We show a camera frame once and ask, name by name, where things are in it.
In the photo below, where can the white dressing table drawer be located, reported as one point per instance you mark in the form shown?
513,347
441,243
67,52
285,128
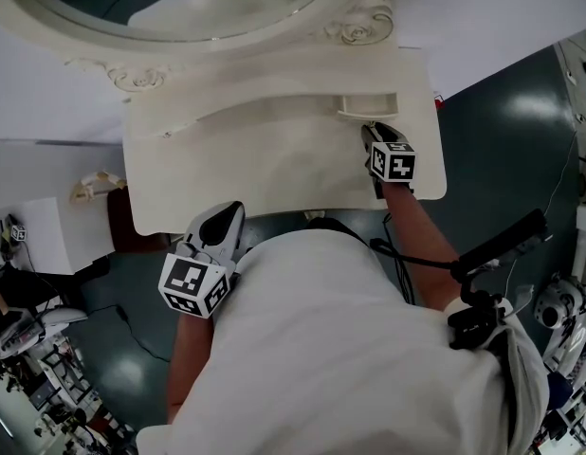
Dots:
366,104

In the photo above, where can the white round camera device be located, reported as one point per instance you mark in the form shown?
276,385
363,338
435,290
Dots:
558,303

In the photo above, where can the person's white shirt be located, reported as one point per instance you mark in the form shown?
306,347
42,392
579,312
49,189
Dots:
331,349

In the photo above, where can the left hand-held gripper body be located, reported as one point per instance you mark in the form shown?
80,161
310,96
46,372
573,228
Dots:
217,254

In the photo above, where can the person's right forearm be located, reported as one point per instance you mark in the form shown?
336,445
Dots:
416,235

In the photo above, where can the small red object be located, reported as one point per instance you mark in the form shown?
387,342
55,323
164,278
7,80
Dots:
440,101

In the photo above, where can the white side cabinet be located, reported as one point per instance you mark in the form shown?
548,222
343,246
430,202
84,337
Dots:
51,197

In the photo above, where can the white handheld device on stand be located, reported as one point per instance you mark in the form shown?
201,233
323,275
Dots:
32,325

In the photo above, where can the person's left forearm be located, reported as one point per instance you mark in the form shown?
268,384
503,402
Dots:
191,358

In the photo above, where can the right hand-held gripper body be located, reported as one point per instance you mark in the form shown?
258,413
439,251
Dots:
392,164

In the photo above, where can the white dressing table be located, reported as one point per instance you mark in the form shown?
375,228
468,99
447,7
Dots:
274,159

